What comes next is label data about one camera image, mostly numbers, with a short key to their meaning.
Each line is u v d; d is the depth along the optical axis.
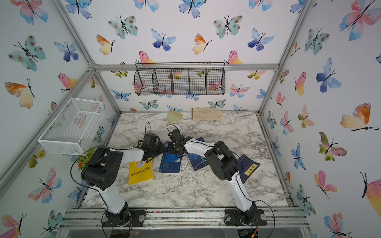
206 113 1.19
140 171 0.88
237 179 0.58
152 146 0.81
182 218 0.75
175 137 0.78
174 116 1.19
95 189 0.51
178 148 0.73
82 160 0.77
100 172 0.49
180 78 0.98
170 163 0.92
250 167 0.89
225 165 0.56
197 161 0.93
